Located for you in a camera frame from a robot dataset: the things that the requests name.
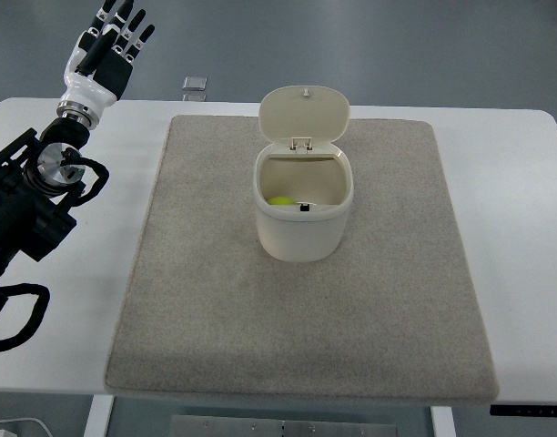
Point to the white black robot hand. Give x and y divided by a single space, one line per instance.
102 62

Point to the yellow tennis ball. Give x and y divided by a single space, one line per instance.
282 201

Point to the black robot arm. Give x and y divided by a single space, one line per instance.
43 176

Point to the small floor plate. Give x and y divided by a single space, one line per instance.
194 97

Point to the beige lidded bin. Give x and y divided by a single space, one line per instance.
302 162

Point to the left white table leg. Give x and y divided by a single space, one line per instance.
99 416

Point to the white table leg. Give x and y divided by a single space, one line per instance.
443 422
99 416

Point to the grey felt mat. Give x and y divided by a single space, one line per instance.
390 316

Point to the right white table leg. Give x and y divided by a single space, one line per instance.
443 422

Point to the black table control panel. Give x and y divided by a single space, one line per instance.
523 410

